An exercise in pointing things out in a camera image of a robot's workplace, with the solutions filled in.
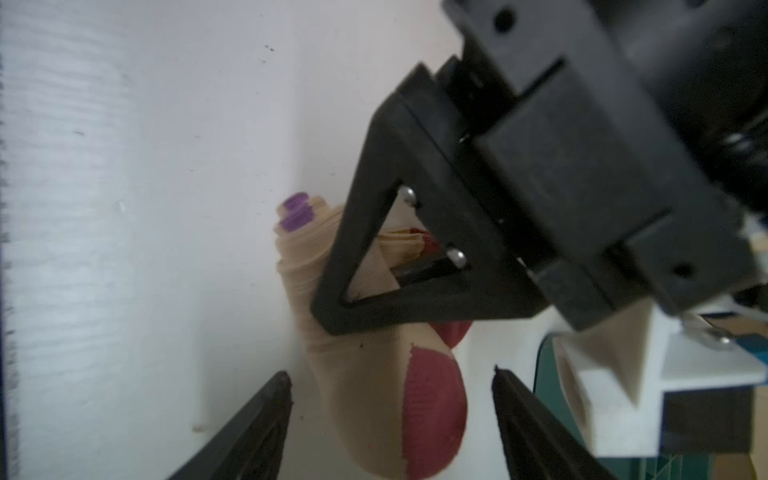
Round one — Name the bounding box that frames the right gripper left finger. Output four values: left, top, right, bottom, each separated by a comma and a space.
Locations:
171, 371, 293, 480

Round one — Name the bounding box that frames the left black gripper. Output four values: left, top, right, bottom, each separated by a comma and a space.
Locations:
311, 1, 759, 335

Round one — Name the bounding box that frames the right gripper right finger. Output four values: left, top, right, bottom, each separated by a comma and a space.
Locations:
492, 368, 613, 480

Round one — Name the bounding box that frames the green compartment tray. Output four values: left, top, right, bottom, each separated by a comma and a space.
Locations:
533, 335, 714, 480

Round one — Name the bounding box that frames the beige maroon striped sock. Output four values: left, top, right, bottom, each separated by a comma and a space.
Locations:
275, 192, 472, 479

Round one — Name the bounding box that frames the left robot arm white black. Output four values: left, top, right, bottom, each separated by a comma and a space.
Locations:
311, 1, 767, 335

